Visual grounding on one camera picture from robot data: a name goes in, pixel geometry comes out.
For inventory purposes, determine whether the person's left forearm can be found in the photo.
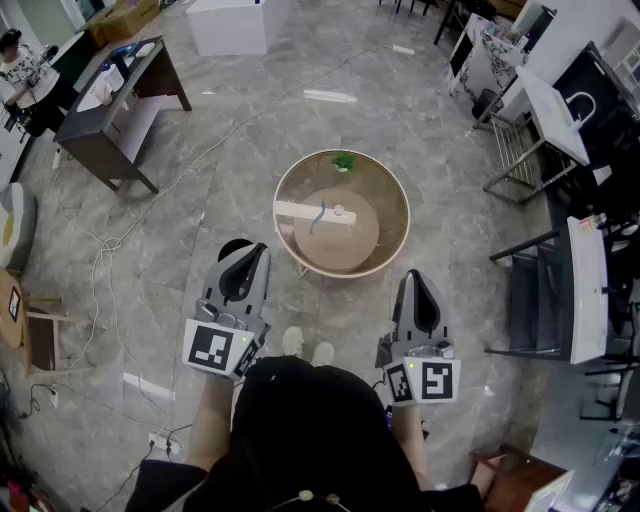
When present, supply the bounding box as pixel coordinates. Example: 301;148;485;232
185;370;237;472

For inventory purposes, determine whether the brown wooden box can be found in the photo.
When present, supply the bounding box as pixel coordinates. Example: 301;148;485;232
471;444;570;512

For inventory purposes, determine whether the beaded necklace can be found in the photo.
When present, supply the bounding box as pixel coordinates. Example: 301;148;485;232
272;489;351;512

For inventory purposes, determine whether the person's black shirt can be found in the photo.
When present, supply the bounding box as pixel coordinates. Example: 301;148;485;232
123;354;484;512

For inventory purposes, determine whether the person's right white shoe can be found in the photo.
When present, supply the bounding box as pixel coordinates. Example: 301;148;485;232
311;341;336;368

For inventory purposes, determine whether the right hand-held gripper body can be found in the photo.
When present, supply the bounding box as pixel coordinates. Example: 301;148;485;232
381;333;462;407

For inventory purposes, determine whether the blue strip trash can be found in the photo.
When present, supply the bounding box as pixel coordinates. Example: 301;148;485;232
308;198;328;237

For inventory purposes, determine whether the white square cabinet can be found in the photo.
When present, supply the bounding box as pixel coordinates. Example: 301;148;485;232
185;0;292;58

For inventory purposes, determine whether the marble pattern cabinet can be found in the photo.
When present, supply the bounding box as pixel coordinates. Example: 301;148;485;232
446;12;532;104

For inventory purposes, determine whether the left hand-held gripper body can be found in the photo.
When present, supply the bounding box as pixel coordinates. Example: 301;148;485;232
182;294;272;382

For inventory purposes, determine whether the white sink counter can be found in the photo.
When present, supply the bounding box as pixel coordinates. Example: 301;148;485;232
514;64;592;167

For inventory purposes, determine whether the white power strip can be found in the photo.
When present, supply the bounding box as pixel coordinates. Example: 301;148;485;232
148;431;181;455

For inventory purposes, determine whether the white bag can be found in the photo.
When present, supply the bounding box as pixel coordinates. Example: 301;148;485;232
74;63;126;113

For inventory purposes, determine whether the grey and white pouf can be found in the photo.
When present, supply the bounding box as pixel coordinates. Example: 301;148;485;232
0;181;39;272

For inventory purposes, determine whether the round wooden side table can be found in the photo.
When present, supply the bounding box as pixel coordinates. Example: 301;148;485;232
0;269;27;350

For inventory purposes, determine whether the black wastebasket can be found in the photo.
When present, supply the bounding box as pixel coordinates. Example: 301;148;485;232
470;88;502;121

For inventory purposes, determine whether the black cable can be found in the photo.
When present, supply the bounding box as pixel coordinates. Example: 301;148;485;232
93;423;194;512

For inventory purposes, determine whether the round glass coffee table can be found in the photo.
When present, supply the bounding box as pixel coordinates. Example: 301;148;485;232
272;148;412;280

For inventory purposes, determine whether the wooden stool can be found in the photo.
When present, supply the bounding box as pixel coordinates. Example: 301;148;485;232
21;293;95;377

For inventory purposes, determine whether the person's right forearm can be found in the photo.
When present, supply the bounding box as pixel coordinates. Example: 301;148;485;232
391;402;432;492

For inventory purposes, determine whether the white curved faucet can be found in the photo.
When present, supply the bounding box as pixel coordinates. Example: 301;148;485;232
564;91;598;124

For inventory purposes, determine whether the person's white shoe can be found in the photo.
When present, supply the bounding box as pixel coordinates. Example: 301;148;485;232
281;326;305;359
311;341;336;368

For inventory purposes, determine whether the person's left white shoe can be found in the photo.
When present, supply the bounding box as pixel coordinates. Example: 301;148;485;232
281;326;305;359

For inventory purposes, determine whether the metal wire rack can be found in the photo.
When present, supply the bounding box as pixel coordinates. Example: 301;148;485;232
481;111;572;204

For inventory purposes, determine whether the black chair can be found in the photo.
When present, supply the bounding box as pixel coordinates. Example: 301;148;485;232
578;359;640;424

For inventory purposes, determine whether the cardboard box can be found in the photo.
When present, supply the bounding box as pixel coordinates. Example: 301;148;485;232
74;0;162;49

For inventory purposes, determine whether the dark wooden desk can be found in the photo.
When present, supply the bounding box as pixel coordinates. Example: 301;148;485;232
53;35;194;195

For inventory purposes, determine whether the black shelf cart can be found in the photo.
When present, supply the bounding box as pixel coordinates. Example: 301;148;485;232
486;227;574;362

